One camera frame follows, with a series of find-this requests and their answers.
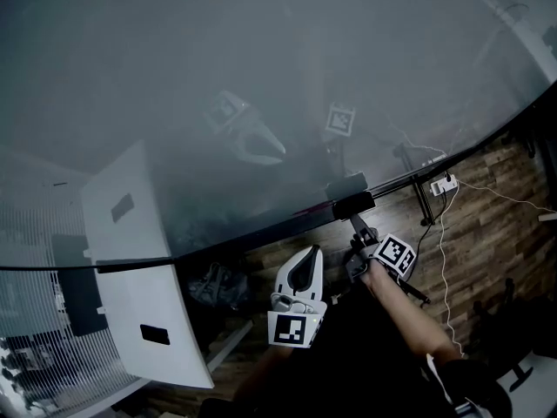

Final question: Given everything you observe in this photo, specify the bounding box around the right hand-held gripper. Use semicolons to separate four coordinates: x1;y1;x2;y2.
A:
345;213;432;307

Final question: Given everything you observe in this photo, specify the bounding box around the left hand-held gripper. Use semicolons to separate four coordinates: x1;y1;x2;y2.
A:
266;245;328;350

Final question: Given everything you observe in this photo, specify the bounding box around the black and white whiteboard eraser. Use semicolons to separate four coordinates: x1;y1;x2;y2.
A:
332;191;376;221

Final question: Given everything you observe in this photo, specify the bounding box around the person's right forearm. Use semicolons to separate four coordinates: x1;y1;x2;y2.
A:
360;261;465;361

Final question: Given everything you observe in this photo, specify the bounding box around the person's left forearm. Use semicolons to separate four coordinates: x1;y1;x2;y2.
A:
234;344;297;402

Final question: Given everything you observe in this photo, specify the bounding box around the large black-framed whiteboard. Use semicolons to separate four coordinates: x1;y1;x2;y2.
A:
0;0;557;273

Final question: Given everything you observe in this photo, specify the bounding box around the grey bag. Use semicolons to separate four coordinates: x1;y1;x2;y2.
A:
187;262;249;308

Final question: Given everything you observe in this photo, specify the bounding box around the white power strip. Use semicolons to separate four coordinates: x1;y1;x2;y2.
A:
430;174;460;198

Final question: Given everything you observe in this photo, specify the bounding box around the white shelf board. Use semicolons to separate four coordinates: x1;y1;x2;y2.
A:
204;320;254;374

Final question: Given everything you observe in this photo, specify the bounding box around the person's black clothing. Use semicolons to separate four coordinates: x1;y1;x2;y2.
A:
199;283;510;418

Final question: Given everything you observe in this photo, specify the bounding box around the white cabinet door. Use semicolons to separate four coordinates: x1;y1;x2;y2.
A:
94;259;215;390

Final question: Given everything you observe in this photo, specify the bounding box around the black office chair base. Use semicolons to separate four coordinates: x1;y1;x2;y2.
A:
472;276;557;361

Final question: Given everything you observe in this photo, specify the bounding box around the black chair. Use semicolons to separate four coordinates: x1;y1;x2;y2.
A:
500;119;557;160

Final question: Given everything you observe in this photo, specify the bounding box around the black panel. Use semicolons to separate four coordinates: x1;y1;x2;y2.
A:
56;270;108;338

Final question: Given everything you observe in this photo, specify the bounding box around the striped glass partition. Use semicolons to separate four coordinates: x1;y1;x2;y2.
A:
0;267;144;418

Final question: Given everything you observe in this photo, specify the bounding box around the black cable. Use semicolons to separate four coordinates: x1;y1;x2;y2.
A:
417;192;449;256

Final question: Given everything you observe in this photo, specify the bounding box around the long white cable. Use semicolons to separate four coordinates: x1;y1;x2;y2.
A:
438;185;466;359

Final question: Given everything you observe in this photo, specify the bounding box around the thin white cable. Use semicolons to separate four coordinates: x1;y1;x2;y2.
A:
456;179;557;213

